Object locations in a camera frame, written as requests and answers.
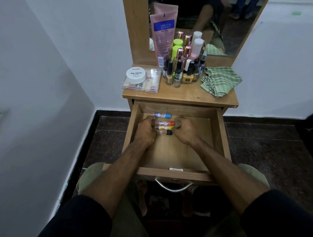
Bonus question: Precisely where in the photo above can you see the lime green bottle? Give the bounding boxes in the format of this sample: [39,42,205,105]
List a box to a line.
[171,45,183,62]

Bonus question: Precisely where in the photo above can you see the yellow square polish bottle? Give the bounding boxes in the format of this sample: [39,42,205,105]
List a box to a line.
[182,61,195,85]

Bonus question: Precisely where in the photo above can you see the person's right forearm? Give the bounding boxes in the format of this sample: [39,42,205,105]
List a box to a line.
[190,139,271,215]

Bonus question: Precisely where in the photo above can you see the clear plastic compartment box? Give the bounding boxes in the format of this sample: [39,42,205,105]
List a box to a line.
[122,68,162,94]

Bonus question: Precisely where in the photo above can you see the person's left foot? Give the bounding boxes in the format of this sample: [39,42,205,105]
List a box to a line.
[137,180,148,216]

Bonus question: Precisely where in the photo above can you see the blue polish bottle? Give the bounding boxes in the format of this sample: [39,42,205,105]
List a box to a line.
[199,52,208,77]

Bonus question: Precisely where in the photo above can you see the person's left hand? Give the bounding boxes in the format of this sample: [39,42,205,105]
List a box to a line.
[134,115,158,149]

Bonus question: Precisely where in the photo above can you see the gold polish bottle patterned cap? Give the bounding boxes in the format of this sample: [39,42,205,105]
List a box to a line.
[192,62,201,82]

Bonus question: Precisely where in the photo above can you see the wooden dressing table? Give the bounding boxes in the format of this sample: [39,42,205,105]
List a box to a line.
[122,0,269,115]

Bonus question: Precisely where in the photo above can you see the wooden drawer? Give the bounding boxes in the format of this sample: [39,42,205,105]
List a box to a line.
[102,99,232,185]

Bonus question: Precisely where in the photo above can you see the slim clear perfume bottle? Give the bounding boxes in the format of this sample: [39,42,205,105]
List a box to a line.
[182,46,192,64]

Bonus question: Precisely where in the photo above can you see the person's black right sleeve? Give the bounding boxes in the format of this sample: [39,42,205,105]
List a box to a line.
[239,189,313,237]

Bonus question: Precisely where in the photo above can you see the person's black sleeve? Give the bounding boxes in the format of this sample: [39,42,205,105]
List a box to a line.
[38,194,113,237]
[239,189,313,237]

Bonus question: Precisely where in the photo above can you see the dark red stool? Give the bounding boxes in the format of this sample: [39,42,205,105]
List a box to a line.
[144,219,203,237]

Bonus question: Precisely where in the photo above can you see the green striped cloth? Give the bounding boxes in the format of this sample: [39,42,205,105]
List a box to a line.
[200,67,243,98]

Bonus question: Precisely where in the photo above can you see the person's left forearm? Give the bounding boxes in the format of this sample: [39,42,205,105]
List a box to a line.
[82,140,152,219]

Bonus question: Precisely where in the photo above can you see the pink perfume bottle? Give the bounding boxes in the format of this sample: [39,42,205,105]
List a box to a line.
[172,48,184,71]

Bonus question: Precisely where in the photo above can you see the beige polish bottle black cap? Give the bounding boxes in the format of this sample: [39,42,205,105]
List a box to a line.
[165,60,174,85]

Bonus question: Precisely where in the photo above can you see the white nail polish remover jar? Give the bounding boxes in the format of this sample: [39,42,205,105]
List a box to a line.
[126,66,146,84]

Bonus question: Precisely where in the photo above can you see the pink cosmetic lotion tube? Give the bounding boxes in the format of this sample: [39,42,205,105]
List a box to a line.
[149,11,178,68]

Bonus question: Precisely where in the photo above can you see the silver polish bottle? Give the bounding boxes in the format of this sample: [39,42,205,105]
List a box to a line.
[173,60,183,88]

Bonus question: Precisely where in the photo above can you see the person's right hand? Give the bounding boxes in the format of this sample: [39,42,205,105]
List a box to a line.
[171,116,202,147]

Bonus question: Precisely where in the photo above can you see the pink spray bottle white cap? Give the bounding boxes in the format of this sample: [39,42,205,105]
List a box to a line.
[189,38,205,61]

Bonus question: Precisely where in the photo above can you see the person's olive green trousers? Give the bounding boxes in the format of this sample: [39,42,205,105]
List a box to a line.
[76,162,271,237]

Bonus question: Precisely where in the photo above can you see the person's black left sleeve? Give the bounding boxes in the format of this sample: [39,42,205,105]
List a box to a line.
[38,194,113,237]

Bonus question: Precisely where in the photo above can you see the dressing table mirror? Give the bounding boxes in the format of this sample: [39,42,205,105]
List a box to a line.
[148,0,266,57]

